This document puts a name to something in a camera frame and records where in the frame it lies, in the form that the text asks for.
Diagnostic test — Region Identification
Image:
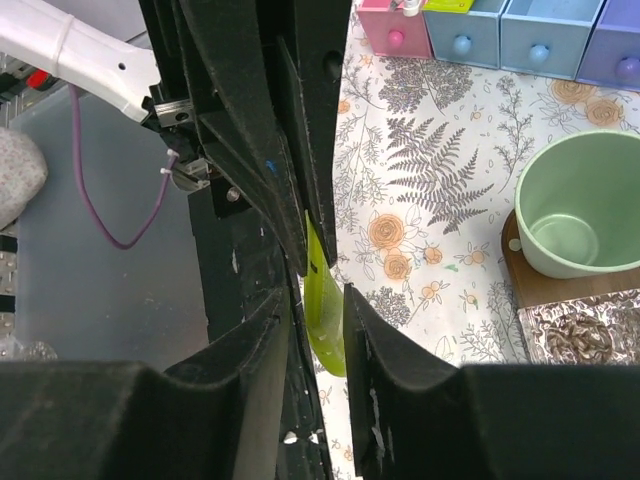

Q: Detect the light blue drawer box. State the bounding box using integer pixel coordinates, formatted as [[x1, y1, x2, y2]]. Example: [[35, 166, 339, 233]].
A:
[[500, 0, 604, 80]]

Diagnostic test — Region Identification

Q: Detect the purple drawer box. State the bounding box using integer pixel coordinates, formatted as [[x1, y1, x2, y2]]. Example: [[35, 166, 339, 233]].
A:
[[576, 0, 640, 92]]

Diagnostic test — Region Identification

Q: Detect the pink drawer box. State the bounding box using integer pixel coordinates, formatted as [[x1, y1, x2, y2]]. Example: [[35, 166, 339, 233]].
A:
[[356, 0, 433, 59]]

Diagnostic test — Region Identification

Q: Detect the lime green toothpaste tube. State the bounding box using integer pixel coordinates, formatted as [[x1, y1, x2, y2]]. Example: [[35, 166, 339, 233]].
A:
[[423, 0, 474, 14], [303, 212, 346, 377]]

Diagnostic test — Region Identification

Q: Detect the floral cloth bundle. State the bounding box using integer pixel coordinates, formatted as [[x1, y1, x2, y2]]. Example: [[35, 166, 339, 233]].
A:
[[1, 127, 48, 229]]

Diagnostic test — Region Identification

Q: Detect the green plastic cup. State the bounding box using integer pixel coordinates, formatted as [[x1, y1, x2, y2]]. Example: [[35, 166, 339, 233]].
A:
[[514, 130, 639, 279]]

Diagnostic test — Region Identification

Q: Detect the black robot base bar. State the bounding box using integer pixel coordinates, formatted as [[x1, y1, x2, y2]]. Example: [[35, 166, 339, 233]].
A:
[[188, 186, 333, 479]]

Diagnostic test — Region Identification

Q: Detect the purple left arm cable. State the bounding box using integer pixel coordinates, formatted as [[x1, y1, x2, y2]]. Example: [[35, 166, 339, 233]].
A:
[[68, 84, 180, 250]]

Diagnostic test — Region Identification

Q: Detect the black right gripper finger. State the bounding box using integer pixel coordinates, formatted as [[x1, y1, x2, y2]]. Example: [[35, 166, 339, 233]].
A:
[[180, 1, 307, 275], [276, 1, 352, 265], [343, 286, 639, 479], [1, 287, 290, 479]]

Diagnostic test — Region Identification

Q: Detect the pink white toothbrush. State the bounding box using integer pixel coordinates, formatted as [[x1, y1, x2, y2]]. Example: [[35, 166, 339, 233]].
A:
[[389, 0, 424, 17]]

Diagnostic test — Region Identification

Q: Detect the clear textured toothbrush holder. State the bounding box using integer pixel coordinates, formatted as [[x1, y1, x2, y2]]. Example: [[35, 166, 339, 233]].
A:
[[518, 289, 639, 365]]

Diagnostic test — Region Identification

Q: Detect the oval wooden tray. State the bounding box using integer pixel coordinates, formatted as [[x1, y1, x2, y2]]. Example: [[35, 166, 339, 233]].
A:
[[501, 210, 639, 308]]

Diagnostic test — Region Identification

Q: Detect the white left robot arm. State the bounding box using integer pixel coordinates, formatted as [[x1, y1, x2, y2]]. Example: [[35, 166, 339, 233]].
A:
[[1, 1, 307, 273]]

